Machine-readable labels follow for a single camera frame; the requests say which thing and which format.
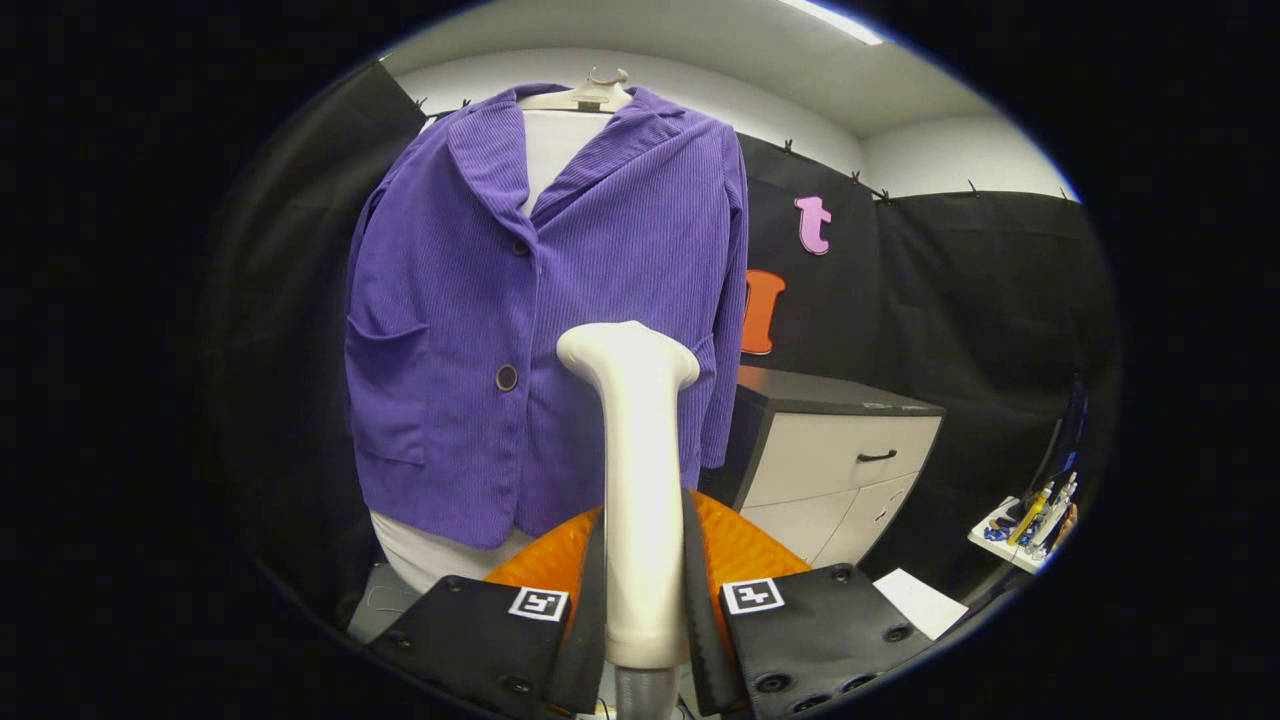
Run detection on wide ceiling light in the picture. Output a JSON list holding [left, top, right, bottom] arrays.
[[778, 0, 887, 47]]

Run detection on white mannequin form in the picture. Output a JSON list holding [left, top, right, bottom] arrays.
[[368, 108, 613, 597]]

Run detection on white cabinet with dark top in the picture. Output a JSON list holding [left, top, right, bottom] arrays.
[[700, 365, 946, 572]]

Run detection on purple corduroy jacket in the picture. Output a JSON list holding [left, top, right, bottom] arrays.
[[343, 83, 751, 552]]

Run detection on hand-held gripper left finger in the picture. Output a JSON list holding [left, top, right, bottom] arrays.
[[365, 505, 608, 720]]

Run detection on grey steamer hose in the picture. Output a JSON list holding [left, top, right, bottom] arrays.
[[612, 665, 683, 720]]

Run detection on white paper sheet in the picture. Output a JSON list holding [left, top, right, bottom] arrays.
[[873, 568, 970, 642]]

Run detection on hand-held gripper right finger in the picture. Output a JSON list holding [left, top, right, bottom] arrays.
[[682, 488, 936, 719]]

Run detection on white tray of small items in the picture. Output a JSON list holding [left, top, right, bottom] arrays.
[[967, 470, 1083, 577]]

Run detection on beige clothes hanger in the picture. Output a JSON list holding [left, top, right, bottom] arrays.
[[518, 67, 636, 114]]

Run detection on white garment steamer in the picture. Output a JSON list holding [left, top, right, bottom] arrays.
[[556, 320, 701, 671]]

